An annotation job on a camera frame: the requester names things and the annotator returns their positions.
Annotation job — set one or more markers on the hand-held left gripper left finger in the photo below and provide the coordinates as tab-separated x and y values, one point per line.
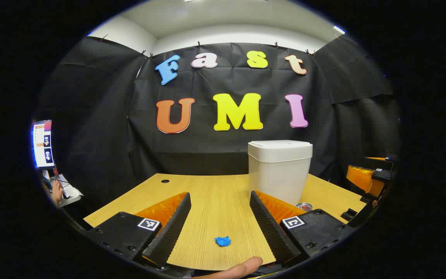
172	228

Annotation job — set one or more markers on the ceiling light panel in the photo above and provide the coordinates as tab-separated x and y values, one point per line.
339	30

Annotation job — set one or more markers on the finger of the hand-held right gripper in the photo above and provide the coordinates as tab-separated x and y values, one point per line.
391	157
364	180

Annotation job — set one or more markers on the red pop can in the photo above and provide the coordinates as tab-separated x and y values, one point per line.
304	207

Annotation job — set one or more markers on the blue paper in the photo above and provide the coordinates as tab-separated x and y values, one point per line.
223	241

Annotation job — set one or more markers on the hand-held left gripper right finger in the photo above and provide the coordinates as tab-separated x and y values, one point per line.
269	228

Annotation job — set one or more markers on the computer monitor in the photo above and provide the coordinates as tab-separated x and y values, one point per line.
43	143

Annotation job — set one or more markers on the wooden desktop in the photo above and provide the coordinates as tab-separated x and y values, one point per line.
215	201

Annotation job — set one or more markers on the black backdrop cloth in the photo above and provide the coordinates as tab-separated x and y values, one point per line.
103	116

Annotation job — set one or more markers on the white papers on side desk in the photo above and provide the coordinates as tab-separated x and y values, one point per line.
71	194

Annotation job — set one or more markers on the white desktop garbage bin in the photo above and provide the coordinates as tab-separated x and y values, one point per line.
279	174

